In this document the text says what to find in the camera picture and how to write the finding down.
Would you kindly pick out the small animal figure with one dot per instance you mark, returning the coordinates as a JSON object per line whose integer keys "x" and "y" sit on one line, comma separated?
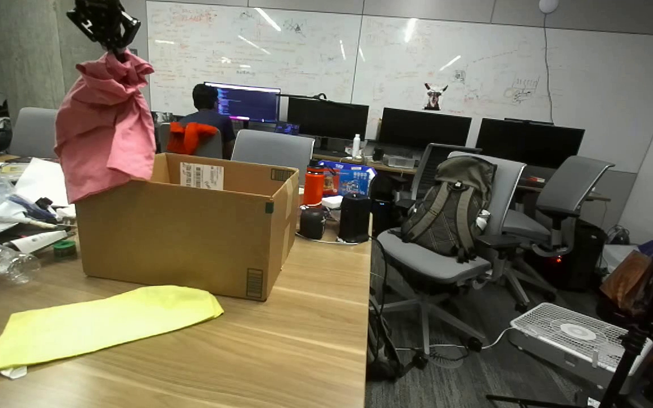
{"x": 436, "y": 96}

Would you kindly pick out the black mug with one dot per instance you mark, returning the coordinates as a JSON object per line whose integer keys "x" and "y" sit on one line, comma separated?
{"x": 315, "y": 223}

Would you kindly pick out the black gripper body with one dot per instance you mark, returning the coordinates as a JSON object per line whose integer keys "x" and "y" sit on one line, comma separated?
{"x": 103, "y": 9}

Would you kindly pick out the red orange jacket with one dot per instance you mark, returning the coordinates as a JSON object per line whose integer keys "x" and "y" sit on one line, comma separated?
{"x": 192, "y": 136}

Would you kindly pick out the clear plastic bottle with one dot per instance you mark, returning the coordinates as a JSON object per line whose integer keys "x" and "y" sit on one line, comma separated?
{"x": 0, "y": 261}

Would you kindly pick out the pink cloth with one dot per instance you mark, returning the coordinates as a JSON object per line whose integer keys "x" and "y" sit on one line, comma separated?
{"x": 103, "y": 127}

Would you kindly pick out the black tripod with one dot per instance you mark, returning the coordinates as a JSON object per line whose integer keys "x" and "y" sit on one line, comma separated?
{"x": 623, "y": 377}

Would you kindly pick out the brown bag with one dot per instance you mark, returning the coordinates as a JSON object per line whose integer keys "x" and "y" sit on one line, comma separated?
{"x": 629, "y": 283}

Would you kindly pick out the person in dark shirt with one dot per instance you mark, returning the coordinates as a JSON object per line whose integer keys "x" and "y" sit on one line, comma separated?
{"x": 207, "y": 103}

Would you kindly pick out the white bottle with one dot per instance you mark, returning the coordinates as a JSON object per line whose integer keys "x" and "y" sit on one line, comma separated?
{"x": 358, "y": 147}

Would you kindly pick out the blue printed package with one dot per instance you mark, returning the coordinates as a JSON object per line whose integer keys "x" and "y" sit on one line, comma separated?
{"x": 358, "y": 179}

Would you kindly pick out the laptop with purple screen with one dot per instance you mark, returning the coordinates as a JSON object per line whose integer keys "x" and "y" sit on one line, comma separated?
{"x": 287, "y": 127}

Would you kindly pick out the red bottle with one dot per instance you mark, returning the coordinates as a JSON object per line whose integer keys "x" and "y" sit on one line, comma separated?
{"x": 315, "y": 187}

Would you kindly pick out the olive grey backpack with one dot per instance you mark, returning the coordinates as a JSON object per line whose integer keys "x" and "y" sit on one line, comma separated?
{"x": 448, "y": 212}

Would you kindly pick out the monitor with blue screen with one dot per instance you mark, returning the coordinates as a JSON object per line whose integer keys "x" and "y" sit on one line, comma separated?
{"x": 254, "y": 105}

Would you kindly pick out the white round lamp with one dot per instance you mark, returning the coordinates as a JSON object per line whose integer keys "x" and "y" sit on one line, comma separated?
{"x": 549, "y": 3}

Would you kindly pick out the white flat device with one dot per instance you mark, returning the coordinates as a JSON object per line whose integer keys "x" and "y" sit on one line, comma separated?
{"x": 568, "y": 332}

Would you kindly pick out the white papers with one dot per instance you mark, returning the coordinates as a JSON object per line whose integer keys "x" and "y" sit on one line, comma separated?
{"x": 39, "y": 183}

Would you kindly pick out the brown cardboard box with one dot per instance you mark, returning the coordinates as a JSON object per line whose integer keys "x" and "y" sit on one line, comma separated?
{"x": 192, "y": 234}

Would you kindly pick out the large wall whiteboard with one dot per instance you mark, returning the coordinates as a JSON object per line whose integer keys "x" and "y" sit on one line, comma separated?
{"x": 419, "y": 59}

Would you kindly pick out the black computer monitor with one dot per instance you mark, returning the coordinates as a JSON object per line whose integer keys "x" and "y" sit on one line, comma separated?
{"x": 424, "y": 127}
{"x": 330, "y": 117}
{"x": 532, "y": 141}

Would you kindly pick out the yellow cloth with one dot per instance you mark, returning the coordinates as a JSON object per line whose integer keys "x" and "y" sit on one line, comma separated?
{"x": 114, "y": 319}

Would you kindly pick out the light grey office chair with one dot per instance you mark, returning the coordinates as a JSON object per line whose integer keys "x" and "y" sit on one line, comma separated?
{"x": 273, "y": 150}

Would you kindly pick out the green tape roll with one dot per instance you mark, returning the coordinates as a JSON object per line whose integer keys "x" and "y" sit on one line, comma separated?
{"x": 65, "y": 248}

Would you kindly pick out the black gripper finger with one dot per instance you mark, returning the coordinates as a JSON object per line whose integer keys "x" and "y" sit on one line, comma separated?
{"x": 126, "y": 34}
{"x": 84, "y": 27}

